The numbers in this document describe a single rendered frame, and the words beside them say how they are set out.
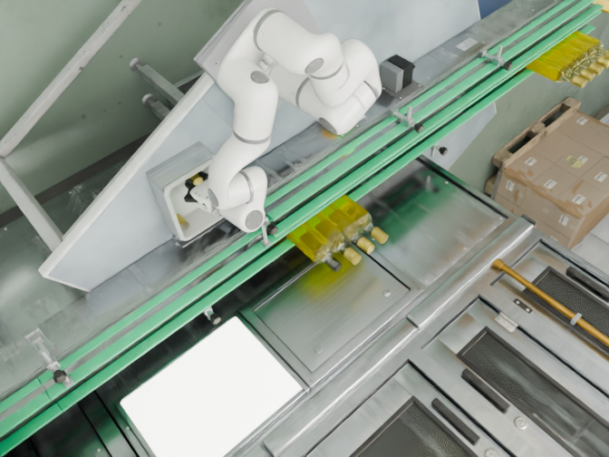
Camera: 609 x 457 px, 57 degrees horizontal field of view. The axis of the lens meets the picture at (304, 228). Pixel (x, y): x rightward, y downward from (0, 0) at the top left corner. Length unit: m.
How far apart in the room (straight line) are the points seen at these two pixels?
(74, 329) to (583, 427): 1.37
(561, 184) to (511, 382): 3.86
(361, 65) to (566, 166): 4.44
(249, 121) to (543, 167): 4.59
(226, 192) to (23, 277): 1.03
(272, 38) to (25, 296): 1.27
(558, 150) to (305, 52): 4.79
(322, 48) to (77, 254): 0.85
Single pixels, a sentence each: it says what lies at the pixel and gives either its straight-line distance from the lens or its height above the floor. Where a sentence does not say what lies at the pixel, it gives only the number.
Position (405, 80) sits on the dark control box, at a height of 0.83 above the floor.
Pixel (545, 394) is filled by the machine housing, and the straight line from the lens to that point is 1.74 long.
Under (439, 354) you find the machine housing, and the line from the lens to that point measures 1.72.
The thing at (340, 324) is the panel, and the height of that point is 1.23.
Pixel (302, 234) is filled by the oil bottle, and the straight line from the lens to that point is 1.70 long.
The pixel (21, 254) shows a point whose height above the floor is 0.27.
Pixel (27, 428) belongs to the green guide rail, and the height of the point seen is 0.95.
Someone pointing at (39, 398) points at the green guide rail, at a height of 0.94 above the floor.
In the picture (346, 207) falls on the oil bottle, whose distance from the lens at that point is 1.76.
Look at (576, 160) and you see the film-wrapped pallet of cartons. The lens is 5.72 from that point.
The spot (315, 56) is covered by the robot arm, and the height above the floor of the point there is 1.14.
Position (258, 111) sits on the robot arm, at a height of 1.10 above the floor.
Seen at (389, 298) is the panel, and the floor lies 1.27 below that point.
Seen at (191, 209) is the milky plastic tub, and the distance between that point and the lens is 1.67.
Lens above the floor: 1.85
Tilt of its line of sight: 30 degrees down
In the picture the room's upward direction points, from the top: 131 degrees clockwise
